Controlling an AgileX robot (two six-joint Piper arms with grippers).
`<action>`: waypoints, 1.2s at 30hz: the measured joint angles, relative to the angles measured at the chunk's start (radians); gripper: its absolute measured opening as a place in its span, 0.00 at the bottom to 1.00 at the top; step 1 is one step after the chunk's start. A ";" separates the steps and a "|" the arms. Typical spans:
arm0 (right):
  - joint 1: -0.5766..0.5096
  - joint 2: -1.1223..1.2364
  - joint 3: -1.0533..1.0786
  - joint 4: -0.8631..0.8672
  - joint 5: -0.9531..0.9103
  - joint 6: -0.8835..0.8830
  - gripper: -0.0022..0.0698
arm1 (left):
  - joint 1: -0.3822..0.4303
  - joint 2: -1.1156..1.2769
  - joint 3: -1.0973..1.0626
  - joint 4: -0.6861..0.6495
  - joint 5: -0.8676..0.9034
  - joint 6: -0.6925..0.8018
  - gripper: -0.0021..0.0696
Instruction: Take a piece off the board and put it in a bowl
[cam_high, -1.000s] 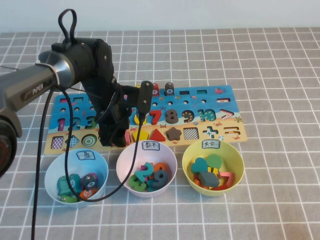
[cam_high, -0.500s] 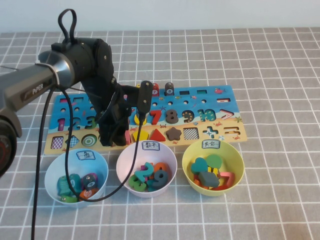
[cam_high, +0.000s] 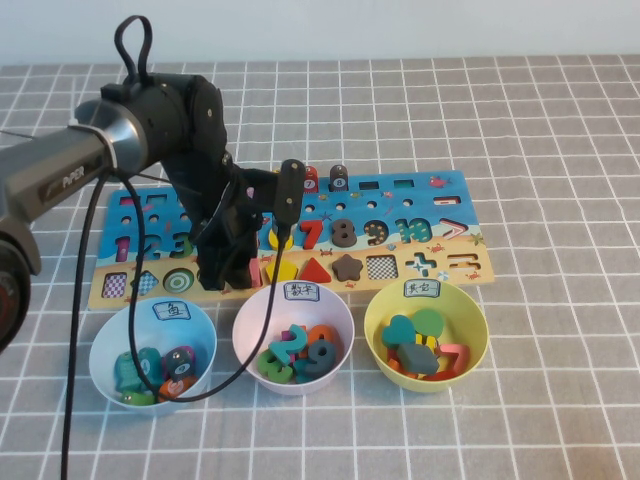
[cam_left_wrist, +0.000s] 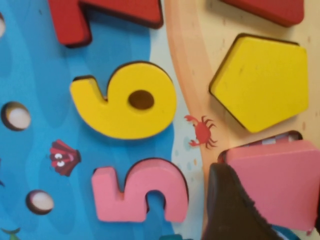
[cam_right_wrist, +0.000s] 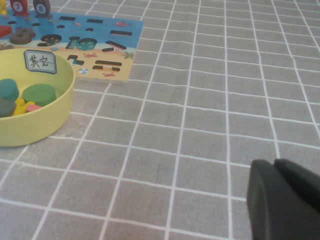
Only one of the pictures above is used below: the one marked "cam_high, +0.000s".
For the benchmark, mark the teal striped wooden fish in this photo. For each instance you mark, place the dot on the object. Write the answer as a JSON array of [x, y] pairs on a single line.
[[124, 372]]

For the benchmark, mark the orange wooden number zero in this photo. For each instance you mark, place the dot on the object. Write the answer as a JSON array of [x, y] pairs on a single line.
[[320, 332]]

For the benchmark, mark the teal wooden number two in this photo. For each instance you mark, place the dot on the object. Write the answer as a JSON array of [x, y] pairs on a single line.
[[286, 347]]

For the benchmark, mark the orange wooden fish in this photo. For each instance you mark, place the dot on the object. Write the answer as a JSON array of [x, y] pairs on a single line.
[[175, 387]]

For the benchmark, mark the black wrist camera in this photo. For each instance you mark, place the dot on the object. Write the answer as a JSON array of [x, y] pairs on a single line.
[[291, 192]]

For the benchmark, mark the dark grey wooden fish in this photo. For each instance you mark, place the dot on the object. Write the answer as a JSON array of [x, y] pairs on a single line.
[[178, 366]]

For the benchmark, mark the red wooden number seven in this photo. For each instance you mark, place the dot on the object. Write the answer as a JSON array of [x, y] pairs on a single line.
[[312, 232]]

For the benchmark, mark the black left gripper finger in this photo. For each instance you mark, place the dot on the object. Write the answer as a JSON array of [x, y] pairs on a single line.
[[211, 267], [239, 265]]

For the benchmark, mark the colourful wooden puzzle board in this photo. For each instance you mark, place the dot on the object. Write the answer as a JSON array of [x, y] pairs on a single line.
[[400, 210]]

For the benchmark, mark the grey and black left arm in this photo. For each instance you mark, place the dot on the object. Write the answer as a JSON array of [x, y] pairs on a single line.
[[170, 115]]

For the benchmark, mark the yellow-green plastic bowl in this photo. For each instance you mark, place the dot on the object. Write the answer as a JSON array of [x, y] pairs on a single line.
[[465, 320]]

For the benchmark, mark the green wooden circle block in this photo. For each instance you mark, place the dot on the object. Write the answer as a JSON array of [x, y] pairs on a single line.
[[430, 322]]

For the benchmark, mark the paper label on pink bowl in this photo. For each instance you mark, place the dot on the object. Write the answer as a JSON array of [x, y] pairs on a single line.
[[301, 292]]

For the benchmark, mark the brown wooden number eight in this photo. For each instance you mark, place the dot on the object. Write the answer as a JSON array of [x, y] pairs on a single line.
[[344, 239]]

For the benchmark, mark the pink wooden greater-than sign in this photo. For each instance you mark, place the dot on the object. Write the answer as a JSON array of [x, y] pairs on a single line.
[[457, 352]]

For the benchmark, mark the green wooden fish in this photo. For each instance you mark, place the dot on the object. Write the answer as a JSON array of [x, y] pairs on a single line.
[[134, 398]]

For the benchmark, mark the yellow wooden sign piece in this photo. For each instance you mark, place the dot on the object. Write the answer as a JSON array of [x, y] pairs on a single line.
[[425, 341]]

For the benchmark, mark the red wooden sign piece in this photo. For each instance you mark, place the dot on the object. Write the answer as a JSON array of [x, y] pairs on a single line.
[[442, 375]]

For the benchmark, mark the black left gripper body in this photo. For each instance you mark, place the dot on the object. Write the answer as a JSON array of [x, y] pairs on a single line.
[[240, 205]]

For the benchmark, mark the grey checked tablecloth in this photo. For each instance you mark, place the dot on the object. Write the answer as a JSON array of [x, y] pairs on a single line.
[[550, 150]]

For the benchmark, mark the red fish peg seven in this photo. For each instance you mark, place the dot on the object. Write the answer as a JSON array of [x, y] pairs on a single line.
[[312, 184]]

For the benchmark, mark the yellow wooden pentagon block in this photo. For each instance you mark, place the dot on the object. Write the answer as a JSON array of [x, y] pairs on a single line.
[[287, 272]]

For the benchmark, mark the pink wooden trapezoid block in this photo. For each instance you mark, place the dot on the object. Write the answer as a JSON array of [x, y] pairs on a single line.
[[255, 274]]

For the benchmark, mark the orange wooden sign piece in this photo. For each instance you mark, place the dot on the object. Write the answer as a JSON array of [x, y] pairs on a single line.
[[394, 362]]

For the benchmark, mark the red wooden triangle block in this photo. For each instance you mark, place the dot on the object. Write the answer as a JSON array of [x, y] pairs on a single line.
[[315, 272]]

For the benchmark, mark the teal wooden fish number four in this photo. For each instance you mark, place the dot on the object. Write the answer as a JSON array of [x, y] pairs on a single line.
[[153, 367]]

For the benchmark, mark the light blue plastic bowl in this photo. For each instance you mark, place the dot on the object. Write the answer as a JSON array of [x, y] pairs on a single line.
[[165, 335]]

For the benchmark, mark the purple wooden number one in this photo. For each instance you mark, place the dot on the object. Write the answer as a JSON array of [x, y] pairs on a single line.
[[285, 335]]

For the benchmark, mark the teal wooden heart block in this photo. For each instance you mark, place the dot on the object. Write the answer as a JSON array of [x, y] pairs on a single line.
[[398, 331]]

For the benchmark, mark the brown fish peg eight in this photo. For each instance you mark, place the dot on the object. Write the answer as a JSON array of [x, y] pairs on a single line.
[[338, 180]]

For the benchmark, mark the dark teal wooden number nine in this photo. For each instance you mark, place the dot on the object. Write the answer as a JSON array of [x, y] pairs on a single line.
[[315, 367]]

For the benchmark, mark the light pink plastic bowl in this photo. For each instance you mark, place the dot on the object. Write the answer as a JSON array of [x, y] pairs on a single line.
[[310, 315]]

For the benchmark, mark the green wooden number three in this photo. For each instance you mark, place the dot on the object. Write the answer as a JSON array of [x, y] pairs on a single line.
[[272, 372]]

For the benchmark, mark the brown wooden star block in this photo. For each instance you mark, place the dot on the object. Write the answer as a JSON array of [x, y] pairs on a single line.
[[347, 267]]

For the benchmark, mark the paper label on yellow bowl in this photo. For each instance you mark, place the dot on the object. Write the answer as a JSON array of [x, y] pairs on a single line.
[[421, 289]]

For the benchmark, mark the paper label on blue bowl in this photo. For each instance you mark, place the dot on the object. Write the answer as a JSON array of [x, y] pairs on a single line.
[[172, 310]]

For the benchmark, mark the dark grey wooden diamond block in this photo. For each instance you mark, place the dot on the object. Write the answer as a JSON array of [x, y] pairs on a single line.
[[418, 359]]

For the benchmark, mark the purple wooden fish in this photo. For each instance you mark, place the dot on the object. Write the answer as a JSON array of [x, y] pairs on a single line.
[[187, 351]]

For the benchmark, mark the yellow wooden number six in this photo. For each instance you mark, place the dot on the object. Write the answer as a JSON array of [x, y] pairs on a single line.
[[275, 240]]

